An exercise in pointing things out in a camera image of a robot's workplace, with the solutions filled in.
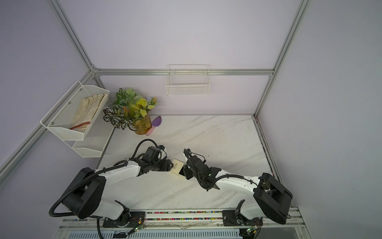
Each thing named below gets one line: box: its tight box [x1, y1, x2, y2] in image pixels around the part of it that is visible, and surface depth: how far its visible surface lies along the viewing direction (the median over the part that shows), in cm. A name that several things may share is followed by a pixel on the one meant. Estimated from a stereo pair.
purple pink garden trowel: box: [145, 115, 162, 136], surface depth 117 cm
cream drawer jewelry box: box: [169, 158, 185, 176], surface depth 90 cm
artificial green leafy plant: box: [102, 88, 159, 131], surface depth 94 cm
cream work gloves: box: [69, 93, 108, 131], surface depth 79 cm
